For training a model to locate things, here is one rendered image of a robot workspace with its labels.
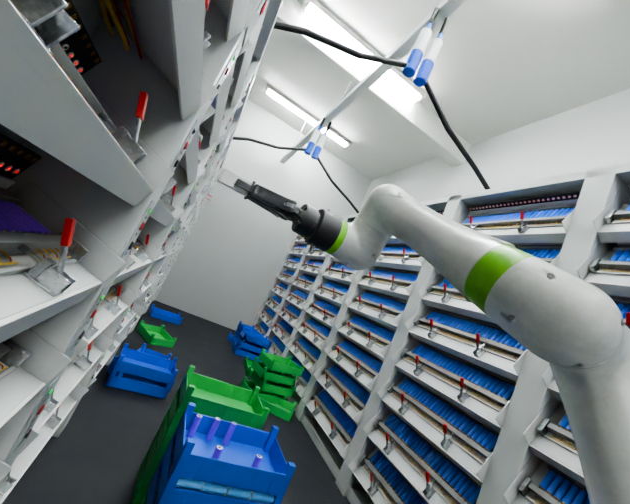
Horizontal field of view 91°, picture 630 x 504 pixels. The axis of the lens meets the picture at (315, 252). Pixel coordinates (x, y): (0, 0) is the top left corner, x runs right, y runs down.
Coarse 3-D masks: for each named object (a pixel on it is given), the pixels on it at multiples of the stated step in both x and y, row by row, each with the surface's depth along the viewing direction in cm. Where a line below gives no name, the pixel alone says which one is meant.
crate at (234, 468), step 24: (192, 408) 90; (216, 432) 94; (240, 432) 97; (264, 432) 99; (192, 456) 73; (240, 456) 90; (264, 456) 95; (216, 480) 75; (240, 480) 77; (264, 480) 80; (288, 480) 82
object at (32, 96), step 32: (0, 0) 12; (0, 32) 13; (32, 32) 14; (0, 64) 14; (32, 64) 16; (0, 96) 16; (32, 96) 17; (64, 96) 19; (96, 96) 54; (32, 128) 20; (64, 128) 22; (96, 128) 25; (128, 128) 56; (64, 160) 25; (96, 160) 30; (128, 160) 36; (160, 160) 58; (128, 192) 46
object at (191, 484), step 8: (184, 480) 74; (192, 480) 75; (192, 488) 74; (200, 488) 75; (208, 488) 75; (216, 488) 76; (224, 488) 77; (232, 488) 78; (232, 496) 78; (240, 496) 78; (248, 496) 79; (256, 496) 80; (264, 496) 81; (272, 496) 82
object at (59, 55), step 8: (56, 48) 26; (56, 56) 27; (64, 56) 28; (64, 64) 28; (72, 64) 29; (64, 72) 27; (72, 72) 30; (72, 80) 31; (80, 80) 32; (80, 88) 33; (88, 88) 34; (88, 96) 35; (96, 104) 37; (96, 112) 38; (104, 112) 40; (112, 128) 44
